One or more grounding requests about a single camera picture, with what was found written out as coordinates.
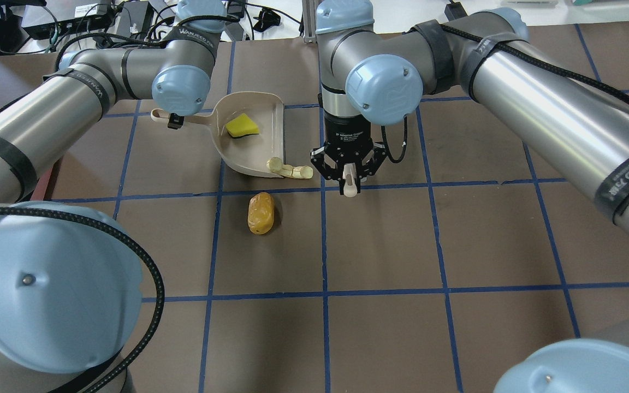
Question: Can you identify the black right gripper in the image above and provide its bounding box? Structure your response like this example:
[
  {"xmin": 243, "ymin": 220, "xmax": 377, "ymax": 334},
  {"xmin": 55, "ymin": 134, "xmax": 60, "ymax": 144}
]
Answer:
[{"xmin": 310, "ymin": 112, "xmax": 387, "ymax": 196}]

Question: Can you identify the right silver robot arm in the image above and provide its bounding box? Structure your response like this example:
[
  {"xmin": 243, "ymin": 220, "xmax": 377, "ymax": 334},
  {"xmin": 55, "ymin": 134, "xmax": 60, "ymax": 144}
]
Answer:
[{"xmin": 312, "ymin": 1, "xmax": 629, "ymax": 392}]

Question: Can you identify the beige plastic dustpan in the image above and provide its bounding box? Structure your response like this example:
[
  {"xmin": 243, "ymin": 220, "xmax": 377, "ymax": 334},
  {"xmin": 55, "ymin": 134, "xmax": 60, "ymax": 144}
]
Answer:
[{"xmin": 151, "ymin": 91, "xmax": 288, "ymax": 178}]

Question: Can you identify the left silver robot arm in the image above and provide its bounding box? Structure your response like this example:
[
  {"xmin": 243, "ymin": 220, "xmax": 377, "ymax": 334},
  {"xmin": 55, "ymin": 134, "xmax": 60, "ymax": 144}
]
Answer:
[{"xmin": 0, "ymin": 1, "xmax": 233, "ymax": 392}]

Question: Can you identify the yellow sponge wedge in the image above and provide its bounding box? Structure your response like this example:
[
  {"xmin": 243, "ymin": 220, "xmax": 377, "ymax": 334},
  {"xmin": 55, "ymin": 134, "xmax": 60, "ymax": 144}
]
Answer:
[{"xmin": 224, "ymin": 114, "xmax": 260, "ymax": 139}]

